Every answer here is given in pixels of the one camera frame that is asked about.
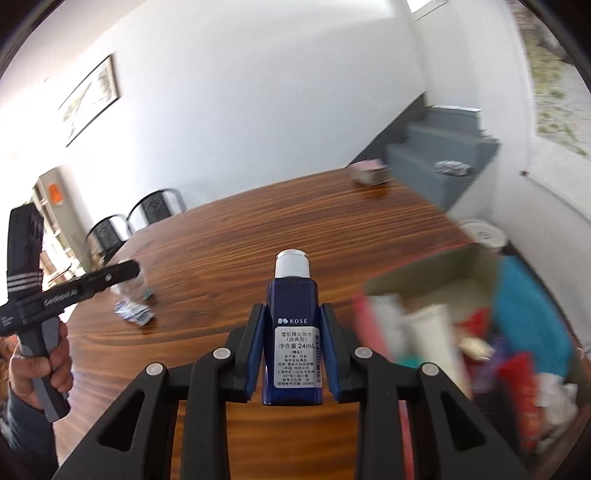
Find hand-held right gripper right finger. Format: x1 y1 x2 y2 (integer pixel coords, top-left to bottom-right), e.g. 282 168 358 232
318 302 532 480

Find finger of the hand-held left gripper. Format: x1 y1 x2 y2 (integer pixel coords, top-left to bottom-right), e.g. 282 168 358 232
88 259 140 292

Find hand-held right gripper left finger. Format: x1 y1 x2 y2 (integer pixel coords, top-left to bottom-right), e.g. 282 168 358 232
51 302 269 480

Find dark blue bottle white cap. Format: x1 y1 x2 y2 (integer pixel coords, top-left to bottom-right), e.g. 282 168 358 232
261 249 324 407

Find red rectangular box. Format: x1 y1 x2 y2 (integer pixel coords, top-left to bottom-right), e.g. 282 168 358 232
353 242 591 467

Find teal cloth pouch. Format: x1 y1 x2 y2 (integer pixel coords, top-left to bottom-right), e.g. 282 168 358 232
492 256 575 370

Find person's left forearm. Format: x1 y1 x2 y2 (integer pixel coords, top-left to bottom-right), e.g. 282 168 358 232
0 388 58 480

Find person's left hand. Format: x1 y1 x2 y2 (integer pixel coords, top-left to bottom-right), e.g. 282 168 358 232
9 320 72 409

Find black metal chair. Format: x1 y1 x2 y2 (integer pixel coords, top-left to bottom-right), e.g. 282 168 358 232
85 213 130 266
127 188 187 232

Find wooden desk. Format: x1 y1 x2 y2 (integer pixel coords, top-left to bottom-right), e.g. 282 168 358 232
53 167 485 480

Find small pink box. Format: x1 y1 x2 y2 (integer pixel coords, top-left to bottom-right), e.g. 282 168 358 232
348 159 392 186

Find red snack packet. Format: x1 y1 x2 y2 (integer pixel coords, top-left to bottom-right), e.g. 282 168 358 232
496 353 541 444

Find grey staircase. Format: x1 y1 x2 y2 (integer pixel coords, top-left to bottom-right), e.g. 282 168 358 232
348 92 502 213

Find white crumpled plastic bag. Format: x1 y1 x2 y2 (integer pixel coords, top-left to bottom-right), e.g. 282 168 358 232
536 371 580 439

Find hanging landscape scroll painting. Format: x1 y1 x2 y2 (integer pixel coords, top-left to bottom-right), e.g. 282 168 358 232
512 0 591 185

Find framed wall picture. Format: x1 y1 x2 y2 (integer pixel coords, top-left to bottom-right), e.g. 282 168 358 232
58 54 120 148

